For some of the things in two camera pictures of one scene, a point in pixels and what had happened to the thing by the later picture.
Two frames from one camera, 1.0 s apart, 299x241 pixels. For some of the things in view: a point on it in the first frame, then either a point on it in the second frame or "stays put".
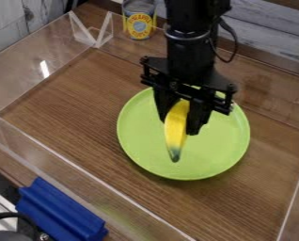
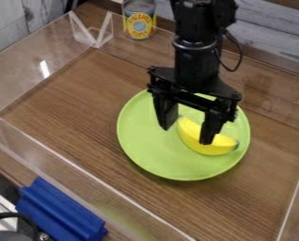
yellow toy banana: x=177 y=129 -> x=190 y=133
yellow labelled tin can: x=140 y=19 stays put
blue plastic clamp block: x=57 y=215 stays put
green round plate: x=209 y=152 stays put
